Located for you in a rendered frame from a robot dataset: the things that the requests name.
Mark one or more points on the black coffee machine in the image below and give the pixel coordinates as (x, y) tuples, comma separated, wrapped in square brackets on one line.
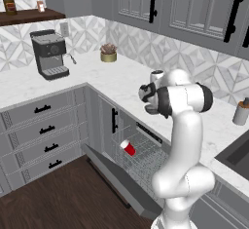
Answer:
[(48, 49)]

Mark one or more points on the grey dishwasher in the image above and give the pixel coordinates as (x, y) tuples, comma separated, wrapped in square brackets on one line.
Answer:
[(149, 133)]

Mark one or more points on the red cup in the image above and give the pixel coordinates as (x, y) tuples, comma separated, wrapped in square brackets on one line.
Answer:
[(128, 148)]

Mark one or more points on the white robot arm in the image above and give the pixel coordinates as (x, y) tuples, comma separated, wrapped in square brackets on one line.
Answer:
[(183, 135)]

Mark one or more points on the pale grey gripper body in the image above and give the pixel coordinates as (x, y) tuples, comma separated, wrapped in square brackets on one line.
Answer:
[(152, 109)]

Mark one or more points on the brown jar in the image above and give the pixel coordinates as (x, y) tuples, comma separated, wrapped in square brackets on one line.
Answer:
[(9, 5)]

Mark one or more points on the dark grey sink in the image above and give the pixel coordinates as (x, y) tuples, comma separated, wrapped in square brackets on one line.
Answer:
[(235, 156)]

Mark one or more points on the potted succulent plant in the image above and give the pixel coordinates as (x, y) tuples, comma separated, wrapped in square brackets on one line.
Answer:
[(108, 53)]

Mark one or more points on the small orange bottle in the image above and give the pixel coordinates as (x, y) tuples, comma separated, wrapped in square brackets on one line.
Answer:
[(41, 5)]

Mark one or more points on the grey sink cupboard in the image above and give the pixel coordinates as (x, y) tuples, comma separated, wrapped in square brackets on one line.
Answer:
[(223, 210)]

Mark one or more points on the narrow grey cupboard door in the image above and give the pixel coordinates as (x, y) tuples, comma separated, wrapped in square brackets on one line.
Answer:
[(105, 125)]

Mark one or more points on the white wall socket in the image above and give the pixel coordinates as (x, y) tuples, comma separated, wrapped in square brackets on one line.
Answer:
[(64, 29)]

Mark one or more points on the dark wooden shelf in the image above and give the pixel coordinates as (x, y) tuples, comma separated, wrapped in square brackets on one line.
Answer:
[(29, 16)]

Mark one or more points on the grey dishwasher door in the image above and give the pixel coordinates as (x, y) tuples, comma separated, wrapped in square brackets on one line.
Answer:
[(120, 177)]

